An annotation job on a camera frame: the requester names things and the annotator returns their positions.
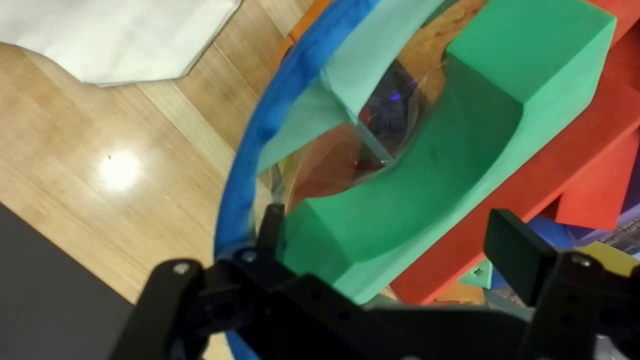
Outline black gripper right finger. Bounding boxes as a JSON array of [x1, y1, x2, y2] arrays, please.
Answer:
[[482, 206, 640, 360]]

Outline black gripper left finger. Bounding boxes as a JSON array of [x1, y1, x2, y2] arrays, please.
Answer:
[[108, 202, 362, 360]]

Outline green arch toy block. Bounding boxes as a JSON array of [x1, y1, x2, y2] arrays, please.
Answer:
[[279, 0, 618, 309]]

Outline yellow toy block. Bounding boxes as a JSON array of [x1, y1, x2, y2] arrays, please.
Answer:
[[577, 241, 640, 280]]

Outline blue toy block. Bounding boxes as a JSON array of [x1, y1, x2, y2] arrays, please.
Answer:
[[528, 217, 597, 253]]

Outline short red toy block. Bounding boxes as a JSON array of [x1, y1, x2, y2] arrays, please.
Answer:
[[555, 128, 640, 232]]

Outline long red toy block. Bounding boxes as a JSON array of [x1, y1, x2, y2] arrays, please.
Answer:
[[389, 0, 640, 309]]

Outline colourful plastic toy jar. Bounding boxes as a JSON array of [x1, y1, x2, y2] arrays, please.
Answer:
[[215, 0, 640, 360]]

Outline white folded cloth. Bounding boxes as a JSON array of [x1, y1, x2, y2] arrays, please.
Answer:
[[0, 0, 244, 88]]

